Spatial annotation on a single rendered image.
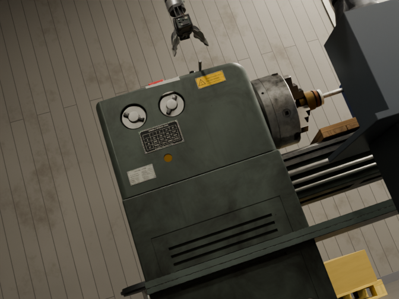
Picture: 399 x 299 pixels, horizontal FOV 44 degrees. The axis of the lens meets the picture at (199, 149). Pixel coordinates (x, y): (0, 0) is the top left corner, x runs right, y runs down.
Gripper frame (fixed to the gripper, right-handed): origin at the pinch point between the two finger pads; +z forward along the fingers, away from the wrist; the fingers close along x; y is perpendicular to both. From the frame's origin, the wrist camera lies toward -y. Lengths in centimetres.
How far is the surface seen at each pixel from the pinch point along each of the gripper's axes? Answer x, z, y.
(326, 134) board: 37, 53, 6
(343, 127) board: 45, 52, 6
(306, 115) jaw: 37, 39, -7
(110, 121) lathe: -39.3, 24.0, 14.0
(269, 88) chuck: 24.3, 26.6, 2.7
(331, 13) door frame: 205, -158, -328
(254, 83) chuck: 20.1, 21.5, -0.6
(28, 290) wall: -188, 39, -292
